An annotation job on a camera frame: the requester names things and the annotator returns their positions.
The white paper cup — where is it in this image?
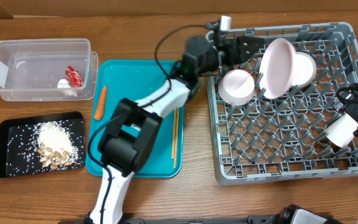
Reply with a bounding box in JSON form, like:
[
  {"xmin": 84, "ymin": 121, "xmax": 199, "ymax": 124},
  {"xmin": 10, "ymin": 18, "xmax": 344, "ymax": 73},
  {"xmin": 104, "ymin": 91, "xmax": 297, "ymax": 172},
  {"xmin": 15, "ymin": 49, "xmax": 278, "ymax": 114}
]
[{"xmin": 325, "ymin": 113, "xmax": 358, "ymax": 147}]

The crumpled white tissue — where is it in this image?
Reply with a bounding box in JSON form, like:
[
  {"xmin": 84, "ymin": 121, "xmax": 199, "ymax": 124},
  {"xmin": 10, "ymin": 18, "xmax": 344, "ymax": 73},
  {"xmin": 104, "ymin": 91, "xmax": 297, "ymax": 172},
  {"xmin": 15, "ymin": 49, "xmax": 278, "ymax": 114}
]
[{"xmin": 57, "ymin": 79, "xmax": 78, "ymax": 97}]

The orange carrot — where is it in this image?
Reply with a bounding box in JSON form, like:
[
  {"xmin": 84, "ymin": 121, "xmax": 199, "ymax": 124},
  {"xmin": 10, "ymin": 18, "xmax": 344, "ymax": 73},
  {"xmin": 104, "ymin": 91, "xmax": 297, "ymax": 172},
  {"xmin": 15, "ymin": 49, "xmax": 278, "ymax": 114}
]
[{"xmin": 93, "ymin": 85, "xmax": 108, "ymax": 121}]

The wooden chopstick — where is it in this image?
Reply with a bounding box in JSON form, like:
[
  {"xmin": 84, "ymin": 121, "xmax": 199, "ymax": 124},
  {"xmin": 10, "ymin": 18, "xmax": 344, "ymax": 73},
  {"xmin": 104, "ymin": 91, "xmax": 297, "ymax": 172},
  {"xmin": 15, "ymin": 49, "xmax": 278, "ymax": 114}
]
[
  {"xmin": 173, "ymin": 108, "xmax": 180, "ymax": 169},
  {"xmin": 171, "ymin": 109, "xmax": 177, "ymax": 159}
]

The pile of rice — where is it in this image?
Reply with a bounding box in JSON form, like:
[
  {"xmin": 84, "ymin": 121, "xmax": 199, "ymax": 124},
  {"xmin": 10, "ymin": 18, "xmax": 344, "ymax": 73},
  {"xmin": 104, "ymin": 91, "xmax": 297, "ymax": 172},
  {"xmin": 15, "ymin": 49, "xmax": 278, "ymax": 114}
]
[{"xmin": 6, "ymin": 119, "xmax": 85, "ymax": 170}]

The pile of peanuts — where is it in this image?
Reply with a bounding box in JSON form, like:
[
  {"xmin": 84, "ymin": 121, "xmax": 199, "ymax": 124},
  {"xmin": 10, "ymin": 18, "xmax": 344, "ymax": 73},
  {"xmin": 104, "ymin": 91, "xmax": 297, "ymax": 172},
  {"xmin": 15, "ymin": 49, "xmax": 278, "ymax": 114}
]
[{"xmin": 37, "ymin": 143, "xmax": 73, "ymax": 170}]

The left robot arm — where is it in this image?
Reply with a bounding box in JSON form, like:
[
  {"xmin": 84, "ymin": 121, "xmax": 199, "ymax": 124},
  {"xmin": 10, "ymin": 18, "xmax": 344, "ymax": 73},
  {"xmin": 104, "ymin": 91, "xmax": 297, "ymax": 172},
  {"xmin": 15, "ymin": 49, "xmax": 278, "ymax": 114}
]
[{"xmin": 84, "ymin": 24, "xmax": 265, "ymax": 224}]

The wooden chopstick right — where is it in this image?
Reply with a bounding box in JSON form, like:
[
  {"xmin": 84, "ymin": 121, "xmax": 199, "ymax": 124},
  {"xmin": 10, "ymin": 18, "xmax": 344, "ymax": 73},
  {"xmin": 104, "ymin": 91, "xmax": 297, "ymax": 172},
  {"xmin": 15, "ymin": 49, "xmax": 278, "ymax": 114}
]
[{"xmin": 173, "ymin": 108, "xmax": 180, "ymax": 169}]

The clear plastic bin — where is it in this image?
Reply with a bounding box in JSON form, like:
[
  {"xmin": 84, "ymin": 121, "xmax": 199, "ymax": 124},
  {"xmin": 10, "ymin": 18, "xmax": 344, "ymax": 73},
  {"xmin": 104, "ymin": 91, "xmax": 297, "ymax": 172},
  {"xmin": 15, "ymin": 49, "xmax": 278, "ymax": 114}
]
[{"xmin": 0, "ymin": 39, "xmax": 99, "ymax": 101}]

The wooden chopstick left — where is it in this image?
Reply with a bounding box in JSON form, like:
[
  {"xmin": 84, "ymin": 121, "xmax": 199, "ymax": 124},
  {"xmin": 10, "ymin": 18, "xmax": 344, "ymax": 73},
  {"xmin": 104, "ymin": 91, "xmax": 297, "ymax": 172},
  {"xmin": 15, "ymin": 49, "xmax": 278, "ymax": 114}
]
[{"xmin": 171, "ymin": 109, "xmax": 177, "ymax": 159}]

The black tray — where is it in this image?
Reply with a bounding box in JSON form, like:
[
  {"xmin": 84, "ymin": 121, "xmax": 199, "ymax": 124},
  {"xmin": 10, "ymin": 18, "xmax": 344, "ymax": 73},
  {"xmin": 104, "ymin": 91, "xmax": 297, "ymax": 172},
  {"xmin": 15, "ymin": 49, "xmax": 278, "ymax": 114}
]
[{"xmin": 0, "ymin": 111, "xmax": 86, "ymax": 178}]

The red snack wrapper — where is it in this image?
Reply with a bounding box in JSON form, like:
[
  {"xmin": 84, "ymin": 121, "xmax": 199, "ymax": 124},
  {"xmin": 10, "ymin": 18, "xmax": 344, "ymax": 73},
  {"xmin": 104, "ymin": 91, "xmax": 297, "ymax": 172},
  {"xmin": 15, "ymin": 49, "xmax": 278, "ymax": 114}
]
[{"xmin": 65, "ymin": 65, "xmax": 83, "ymax": 88}]

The white bowl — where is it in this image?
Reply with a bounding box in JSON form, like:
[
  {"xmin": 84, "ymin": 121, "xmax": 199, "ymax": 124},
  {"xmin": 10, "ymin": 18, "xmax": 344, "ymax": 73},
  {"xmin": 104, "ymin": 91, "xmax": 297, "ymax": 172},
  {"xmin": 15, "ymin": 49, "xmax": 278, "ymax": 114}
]
[{"xmin": 291, "ymin": 52, "xmax": 316, "ymax": 88}]

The grey dish rack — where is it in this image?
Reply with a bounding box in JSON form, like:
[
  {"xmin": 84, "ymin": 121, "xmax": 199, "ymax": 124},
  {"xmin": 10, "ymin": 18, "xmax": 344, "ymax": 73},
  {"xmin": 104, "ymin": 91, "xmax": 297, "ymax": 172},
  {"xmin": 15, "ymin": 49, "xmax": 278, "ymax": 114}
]
[{"xmin": 206, "ymin": 22, "xmax": 358, "ymax": 185}]

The large pink plate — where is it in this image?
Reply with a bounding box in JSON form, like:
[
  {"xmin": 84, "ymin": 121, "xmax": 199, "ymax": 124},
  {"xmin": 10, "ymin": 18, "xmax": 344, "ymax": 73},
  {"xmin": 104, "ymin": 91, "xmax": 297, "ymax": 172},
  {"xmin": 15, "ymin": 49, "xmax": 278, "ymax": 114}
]
[{"xmin": 259, "ymin": 38, "xmax": 296, "ymax": 100}]

